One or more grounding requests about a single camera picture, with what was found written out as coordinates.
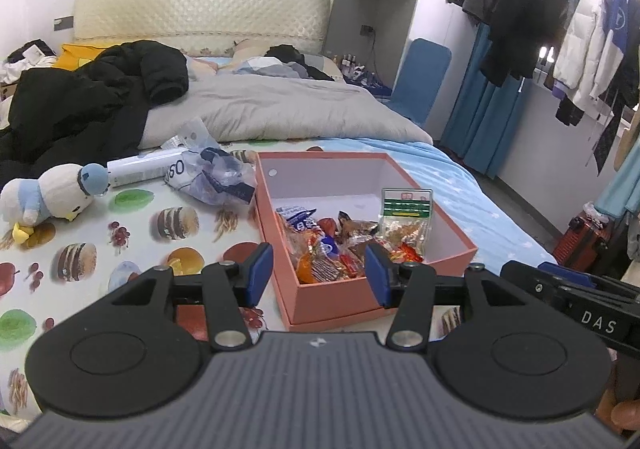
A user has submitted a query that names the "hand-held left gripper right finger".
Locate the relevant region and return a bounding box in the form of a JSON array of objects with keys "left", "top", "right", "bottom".
[{"left": 363, "top": 242, "right": 532, "bottom": 350}]

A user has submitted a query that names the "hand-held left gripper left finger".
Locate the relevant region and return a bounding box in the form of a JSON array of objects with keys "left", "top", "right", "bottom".
[{"left": 106, "top": 242, "right": 276, "bottom": 351}]

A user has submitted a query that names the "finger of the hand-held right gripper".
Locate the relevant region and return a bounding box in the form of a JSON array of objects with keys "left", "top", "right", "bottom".
[{"left": 499, "top": 259, "right": 602, "bottom": 303}]

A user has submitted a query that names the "brown snack packet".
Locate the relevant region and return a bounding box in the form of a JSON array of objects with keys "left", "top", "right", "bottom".
[{"left": 336, "top": 210, "right": 379, "bottom": 251}]

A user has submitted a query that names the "green white snack packet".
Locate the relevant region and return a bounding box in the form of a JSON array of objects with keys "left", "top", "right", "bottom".
[{"left": 376, "top": 188, "right": 434, "bottom": 265}]

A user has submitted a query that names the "heap of assorted snacks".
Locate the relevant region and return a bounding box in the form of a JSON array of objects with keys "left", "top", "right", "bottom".
[{"left": 275, "top": 206, "right": 427, "bottom": 287}]

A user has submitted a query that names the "blue white snack packet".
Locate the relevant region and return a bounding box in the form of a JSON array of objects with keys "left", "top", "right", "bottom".
[{"left": 274, "top": 204, "right": 322, "bottom": 236}]

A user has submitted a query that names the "pink cardboard box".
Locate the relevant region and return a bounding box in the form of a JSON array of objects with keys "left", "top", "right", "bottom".
[{"left": 253, "top": 152, "right": 479, "bottom": 333}]

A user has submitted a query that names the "person's right hand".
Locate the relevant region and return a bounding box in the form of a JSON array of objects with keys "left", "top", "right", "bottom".
[{"left": 611, "top": 400, "right": 640, "bottom": 433}]

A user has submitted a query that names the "red suitcase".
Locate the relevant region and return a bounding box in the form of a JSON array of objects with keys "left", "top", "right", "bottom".
[{"left": 551, "top": 213, "right": 614, "bottom": 271}]

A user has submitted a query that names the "blue white plastic bag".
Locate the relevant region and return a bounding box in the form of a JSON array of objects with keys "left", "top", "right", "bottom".
[{"left": 164, "top": 145, "right": 259, "bottom": 206}]

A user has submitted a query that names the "light blue bed sheet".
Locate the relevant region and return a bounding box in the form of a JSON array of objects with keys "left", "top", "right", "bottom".
[{"left": 319, "top": 137, "right": 559, "bottom": 276}]

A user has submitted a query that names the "fruit print blanket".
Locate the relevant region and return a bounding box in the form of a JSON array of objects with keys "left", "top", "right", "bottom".
[{"left": 0, "top": 138, "right": 327, "bottom": 432}]

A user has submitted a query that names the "clear plastic blister pack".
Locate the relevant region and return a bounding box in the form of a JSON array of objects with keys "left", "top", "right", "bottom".
[{"left": 159, "top": 115, "right": 222, "bottom": 153}]

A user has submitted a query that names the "white tube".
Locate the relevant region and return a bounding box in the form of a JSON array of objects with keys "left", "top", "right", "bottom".
[{"left": 105, "top": 152, "right": 189, "bottom": 188}]

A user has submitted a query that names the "grey duvet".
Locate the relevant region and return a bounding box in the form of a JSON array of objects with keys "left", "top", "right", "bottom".
[{"left": 136, "top": 75, "right": 434, "bottom": 153}]

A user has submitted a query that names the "blue curtain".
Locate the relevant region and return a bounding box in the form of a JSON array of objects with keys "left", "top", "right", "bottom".
[{"left": 439, "top": 20, "right": 544, "bottom": 180}]

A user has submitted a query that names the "blue chair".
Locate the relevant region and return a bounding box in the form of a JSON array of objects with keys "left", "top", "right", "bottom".
[{"left": 388, "top": 37, "right": 453, "bottom": 128}]

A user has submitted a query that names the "cluster of small bottles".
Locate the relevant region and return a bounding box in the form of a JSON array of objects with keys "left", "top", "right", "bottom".
[{"left": 339, "top": 53, "right": 392, "bottom": 100}]

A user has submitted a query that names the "dark clothes bundle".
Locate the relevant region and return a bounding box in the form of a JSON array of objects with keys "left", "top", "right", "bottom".
[{"left": 264, "top": 44, "right": 337, "bottom": 83}]

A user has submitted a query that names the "white blue plush duck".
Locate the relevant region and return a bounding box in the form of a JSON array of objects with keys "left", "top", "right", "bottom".
[{"left": 0, "top": 162, "right": 112, "bottom": 246}]

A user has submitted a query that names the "hanging white puffer jacket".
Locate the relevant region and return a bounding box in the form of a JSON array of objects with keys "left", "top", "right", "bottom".
[{"left": 551, "top": 0, "right": 637, "bottom": 106}]

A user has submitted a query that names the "black jacket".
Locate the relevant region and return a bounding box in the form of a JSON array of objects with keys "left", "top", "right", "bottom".
[{"left": 0, "top": 39, "right": 191, "bottom": 176}]

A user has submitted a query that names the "cream padded headboard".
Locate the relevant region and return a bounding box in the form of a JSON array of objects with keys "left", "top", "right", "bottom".
[{"left": 71, "top": 0, "right": 333, "bottom": 58}]

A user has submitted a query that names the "hanging black coat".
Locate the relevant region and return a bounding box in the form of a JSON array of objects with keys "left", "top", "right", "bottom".
[{"left": 479, "top": 0, "right": 577, "bottom": 88}]

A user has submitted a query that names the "yellow cloth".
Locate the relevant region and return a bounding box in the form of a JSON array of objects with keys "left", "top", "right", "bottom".
[{"left": 51, "top": 42, "right": 109, "bottom": 73}]

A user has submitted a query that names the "white clutter pile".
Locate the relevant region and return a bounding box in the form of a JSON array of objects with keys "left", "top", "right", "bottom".
[{"left": 0, "top": 39, "right": 59, "bottom": 86}]

